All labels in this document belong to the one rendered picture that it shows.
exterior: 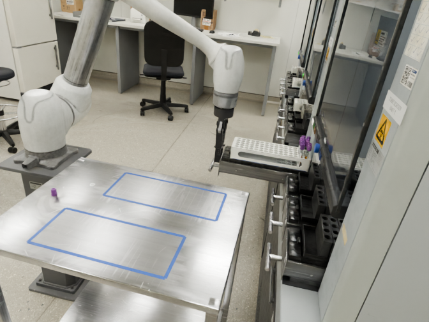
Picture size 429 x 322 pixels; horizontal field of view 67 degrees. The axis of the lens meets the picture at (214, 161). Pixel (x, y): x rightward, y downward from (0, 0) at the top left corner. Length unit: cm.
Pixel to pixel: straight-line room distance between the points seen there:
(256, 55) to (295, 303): 411
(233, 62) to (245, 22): 356
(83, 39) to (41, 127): 38
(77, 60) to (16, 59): 284
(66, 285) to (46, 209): 89
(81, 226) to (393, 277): 71
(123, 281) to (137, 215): 22
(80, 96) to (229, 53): 69
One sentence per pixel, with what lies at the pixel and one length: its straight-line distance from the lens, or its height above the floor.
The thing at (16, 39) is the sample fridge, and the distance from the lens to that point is 424.
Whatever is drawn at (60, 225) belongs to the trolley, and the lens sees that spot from 92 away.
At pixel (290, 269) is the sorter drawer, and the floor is 78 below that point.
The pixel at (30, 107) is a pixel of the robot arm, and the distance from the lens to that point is 138.
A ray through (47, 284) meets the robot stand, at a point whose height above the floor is 4.
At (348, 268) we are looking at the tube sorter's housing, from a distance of 71.
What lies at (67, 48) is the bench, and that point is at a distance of 529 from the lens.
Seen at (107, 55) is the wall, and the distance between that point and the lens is 537.
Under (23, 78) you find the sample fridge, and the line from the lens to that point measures 431.
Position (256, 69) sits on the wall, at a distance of 475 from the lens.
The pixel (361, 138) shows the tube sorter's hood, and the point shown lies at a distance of 68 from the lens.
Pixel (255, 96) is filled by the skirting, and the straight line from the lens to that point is 484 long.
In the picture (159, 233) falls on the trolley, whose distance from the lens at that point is 85.
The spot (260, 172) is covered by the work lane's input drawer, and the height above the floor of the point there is 79.
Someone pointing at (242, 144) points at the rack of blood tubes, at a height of 86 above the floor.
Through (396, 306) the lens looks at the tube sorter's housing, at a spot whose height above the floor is 86.
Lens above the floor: 138
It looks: 28 degrees down
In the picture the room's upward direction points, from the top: 6 degrees clockwise
